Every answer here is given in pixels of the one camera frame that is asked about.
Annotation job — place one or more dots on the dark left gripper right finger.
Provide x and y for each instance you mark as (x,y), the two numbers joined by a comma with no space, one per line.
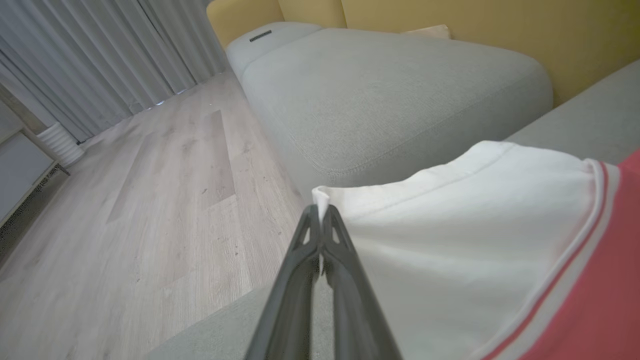
(355,320)

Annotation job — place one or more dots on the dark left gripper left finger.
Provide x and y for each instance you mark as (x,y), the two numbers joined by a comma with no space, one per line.
(290,310)

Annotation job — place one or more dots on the red jersey with white sleeves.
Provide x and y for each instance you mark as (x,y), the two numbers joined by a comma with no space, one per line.
(450,240)

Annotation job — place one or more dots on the large grey sofa ottoman cushion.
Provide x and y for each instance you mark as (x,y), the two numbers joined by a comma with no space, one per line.
(390,100)

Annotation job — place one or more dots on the dark sofa label tag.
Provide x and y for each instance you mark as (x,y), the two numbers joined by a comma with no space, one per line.
(260,36)

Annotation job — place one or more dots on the white ribbed cylinder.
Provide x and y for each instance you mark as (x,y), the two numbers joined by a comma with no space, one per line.
(60,145)

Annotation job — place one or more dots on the grey pleated curtain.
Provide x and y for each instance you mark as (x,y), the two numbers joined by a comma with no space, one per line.
(185,40)

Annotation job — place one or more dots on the small beige pillow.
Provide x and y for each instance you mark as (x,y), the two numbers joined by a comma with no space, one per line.
(430,31)

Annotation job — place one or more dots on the white low cabinet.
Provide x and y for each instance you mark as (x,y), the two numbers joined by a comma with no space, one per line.
(20,170)

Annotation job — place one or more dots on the grey fabric sofa seat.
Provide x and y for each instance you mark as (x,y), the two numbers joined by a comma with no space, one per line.
(590,120)

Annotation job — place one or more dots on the grey sheer curtain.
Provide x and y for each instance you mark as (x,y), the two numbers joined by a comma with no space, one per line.
(65,55)

